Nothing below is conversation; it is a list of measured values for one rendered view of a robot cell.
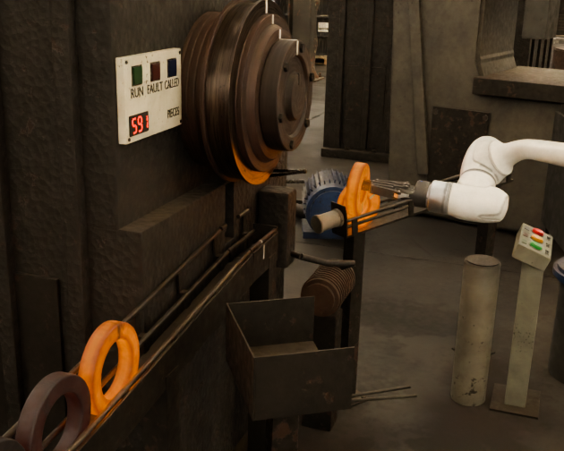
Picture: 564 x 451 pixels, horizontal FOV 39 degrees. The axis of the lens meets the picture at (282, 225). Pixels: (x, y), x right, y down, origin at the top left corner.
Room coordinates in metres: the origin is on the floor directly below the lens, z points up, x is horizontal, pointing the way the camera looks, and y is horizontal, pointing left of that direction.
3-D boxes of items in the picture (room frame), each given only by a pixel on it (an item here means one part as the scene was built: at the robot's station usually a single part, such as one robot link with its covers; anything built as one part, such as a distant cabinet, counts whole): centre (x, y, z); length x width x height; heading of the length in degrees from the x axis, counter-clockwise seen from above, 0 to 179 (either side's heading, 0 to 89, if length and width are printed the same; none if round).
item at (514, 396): (2.45, -0.83, 0.31); 0.24 x 0.16 x 0.62; 161
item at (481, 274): (2.46, -0.67, 0.26); 0.12 x 0.12 x 0.52
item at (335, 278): (2.31, -0.15, 0.27); 0.22 x 0.13 x 0.53; 161
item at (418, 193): (2.13, -0.37, 0.83); 0.09 x 0.08 x 0.07; 71
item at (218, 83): (2.05, 0.08, 1.11); 0.47 x 0.06 x 0.47; 161
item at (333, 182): (4.31, -0.27, 0.17); 0.57 x 0.31 x 0.34; 1
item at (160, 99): (1.76, 0.30, 1.15); 0.26 x 0.02 x 0.18; 161
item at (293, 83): (2.01, -0.01, 1.11); 0.28 x 0.06 x 0.28; 161
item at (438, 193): (2.11, -0.43, 0.83); 0.09 x 0.06 x 0.09; 161
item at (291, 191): (2.27, 0.02, 0.68); 0.11 x 0.08 x 0.24; 71
